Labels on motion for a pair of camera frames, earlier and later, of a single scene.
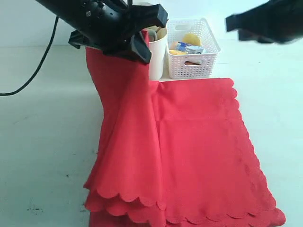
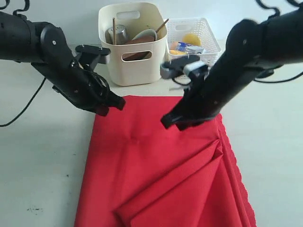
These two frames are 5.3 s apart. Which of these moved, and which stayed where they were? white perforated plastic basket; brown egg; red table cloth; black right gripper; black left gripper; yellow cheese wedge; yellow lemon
Moved: black right gripper; red table cloth; black left gripper
Stayed: yellow lemon; brown egg; white perforated plastic basket; yellow cheese wedge
